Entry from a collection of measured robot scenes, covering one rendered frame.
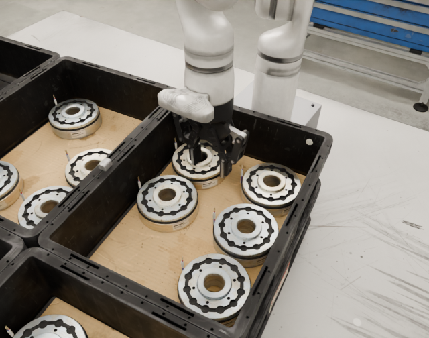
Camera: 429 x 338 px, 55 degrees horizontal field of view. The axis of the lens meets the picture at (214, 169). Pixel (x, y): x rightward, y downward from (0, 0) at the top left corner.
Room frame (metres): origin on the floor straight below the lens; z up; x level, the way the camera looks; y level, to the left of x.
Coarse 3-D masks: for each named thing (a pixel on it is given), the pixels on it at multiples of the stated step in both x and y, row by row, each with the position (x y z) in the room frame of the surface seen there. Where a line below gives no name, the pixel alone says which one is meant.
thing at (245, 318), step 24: (264, 120) 0.58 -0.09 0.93; (312, 168) 0.45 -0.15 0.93; (288, 216) 0.36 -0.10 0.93; (48, 240) 0.32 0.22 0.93; (288, 240) 0.33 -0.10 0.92; (96, 264) 0.28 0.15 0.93; (264, 264) 0.28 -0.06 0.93; (144, 288) 0.25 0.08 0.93; (264, 288) 0.25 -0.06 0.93; (168, 312) 0.22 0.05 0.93; (192, 312) 0.22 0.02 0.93; (240, 312) 0.22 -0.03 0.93; (216, 336) 0.19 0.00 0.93; (240, 336) 0.19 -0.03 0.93
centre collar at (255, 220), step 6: (240, 216) 0.41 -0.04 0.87; (246, 216) 0.41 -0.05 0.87; (252, 216) 0.41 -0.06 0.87; (234, 222) 0.40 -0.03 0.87; (252, 222) 0.40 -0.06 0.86; (258, 222) 0.40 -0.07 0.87; (234, 228) 0.39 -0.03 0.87; (258, 228) 0.39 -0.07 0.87; (234, 234) 0.38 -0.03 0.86; (240, 234) 0.37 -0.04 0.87; (246, 234) 0.37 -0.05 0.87; (252, 234) 0.37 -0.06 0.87; (258, 234) 0.37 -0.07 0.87; (246, 240) 0.37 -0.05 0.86
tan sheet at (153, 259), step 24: (168, 168) 0.55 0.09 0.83; (240, 168) 0.55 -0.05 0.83; (216, 192) 0.49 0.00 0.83; (240, 192) 0.49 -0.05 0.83; (216, 216) 0.44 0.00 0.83; (120, 240) 0.39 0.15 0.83; (144, 240) 0.39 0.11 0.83; (168, 240) 0.39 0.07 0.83; (192, 240) 0.39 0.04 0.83; (120, 264) 0.34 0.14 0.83; (144, 264) 0.34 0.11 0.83; (168, 264) 0.34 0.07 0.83; (168, 288) 0.30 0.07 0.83; (216, 288) 0.30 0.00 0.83
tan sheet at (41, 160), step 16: (112, 112) 0.73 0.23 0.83; (48, 128) 0.68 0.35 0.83; (112, 128) 0.68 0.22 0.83; (128, 128) 0.68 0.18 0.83; (32, 144) 0.62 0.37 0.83; (48, 144) 0.62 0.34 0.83; (64, 144) 0.62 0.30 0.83; (80, 144) 0.62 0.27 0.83; (96, 144) 0.62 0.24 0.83; (112, 144) 0.62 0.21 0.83; (0, 160) 0.58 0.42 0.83; (16, 160) 0.58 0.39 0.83; (32, 160) 0.58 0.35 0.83; (48, 160) 0.58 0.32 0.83; (64, 160) 0.58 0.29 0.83; (32, 176) 0.53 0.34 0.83; (48, 176) 0.53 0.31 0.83; (64, 176) 0.53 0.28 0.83; (32, 192) 0.49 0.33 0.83; (16, 208) 0.46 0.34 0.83
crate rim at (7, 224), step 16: (48, 64) 0.76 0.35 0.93; (80, 64) 0.77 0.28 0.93; (96, 64) 0.76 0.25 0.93; (32, 80) 0.70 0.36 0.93; (144, 80) 0.70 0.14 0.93; (0, 96) 0.65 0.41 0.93; (160, 112) 0.60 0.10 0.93; (144, 128) 0.55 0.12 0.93; (128, 144) 0.51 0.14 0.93; (112, 160) 0.47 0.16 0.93; (96, 176) 0.44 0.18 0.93; (80, 192) 0.40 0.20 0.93; (64, 208) 0.37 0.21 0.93; (0, 224) 0.34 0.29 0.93; (16, 224) 0.34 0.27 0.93; (48, 224) 0.34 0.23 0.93; (32, 240) 0.32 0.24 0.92
